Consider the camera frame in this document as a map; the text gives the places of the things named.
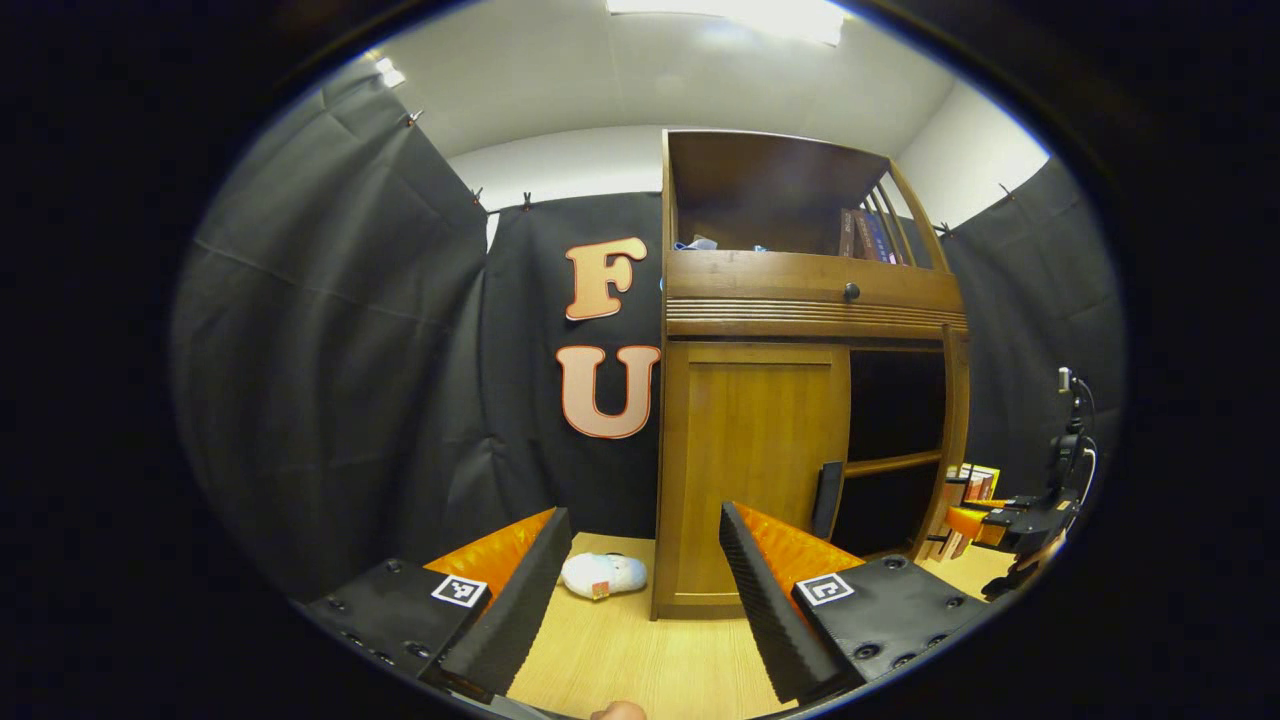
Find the large ceiling light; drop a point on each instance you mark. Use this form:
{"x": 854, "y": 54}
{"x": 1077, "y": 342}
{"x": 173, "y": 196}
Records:
{"x": 740, "y": 15}

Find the white plush toy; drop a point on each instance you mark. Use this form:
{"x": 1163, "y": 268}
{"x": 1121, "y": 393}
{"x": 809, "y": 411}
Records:
{"x": 603, "y": 575}

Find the wooden double-door shoe cabinet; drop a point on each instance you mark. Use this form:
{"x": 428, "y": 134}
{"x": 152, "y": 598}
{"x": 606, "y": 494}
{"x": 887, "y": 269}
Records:
{"x": 800, "y": 275}

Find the wooden inner shelf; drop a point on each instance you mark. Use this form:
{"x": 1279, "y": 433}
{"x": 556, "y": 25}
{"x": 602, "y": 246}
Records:
{"x": 895, "y": 463}

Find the group of colourful books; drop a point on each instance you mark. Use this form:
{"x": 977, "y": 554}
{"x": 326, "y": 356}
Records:
{"x": 975, "y": 490}

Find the blue and white small item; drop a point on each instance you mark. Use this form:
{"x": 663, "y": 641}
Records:
{"x": 696, "y": 243}

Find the dark red book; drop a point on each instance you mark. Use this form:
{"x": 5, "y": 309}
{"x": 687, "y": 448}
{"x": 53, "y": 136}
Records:
{"x": 863, "y": 237}

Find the brown book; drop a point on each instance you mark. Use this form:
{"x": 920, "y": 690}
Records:
{"x": 846, "y": 235}

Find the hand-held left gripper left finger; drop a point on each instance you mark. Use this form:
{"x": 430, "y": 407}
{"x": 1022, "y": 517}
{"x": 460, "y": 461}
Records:
{"x": 510, "y": 610}

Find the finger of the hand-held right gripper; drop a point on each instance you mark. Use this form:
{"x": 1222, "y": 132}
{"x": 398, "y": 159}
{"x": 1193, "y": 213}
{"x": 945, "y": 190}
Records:
{"x": 968, "y": 525}
{"x": 990, "y": 503}

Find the wooden cabinet door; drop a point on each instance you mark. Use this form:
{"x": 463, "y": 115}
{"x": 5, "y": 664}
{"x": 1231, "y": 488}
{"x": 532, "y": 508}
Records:
{"x": 956, "y": 400}
{"x": 740, "y": 470}

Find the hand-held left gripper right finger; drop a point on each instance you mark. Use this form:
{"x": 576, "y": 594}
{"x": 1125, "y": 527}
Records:
{"x": 765, "y": 610}

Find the small ceiling light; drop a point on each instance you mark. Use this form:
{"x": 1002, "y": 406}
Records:
{"x": 390, "y": 72}

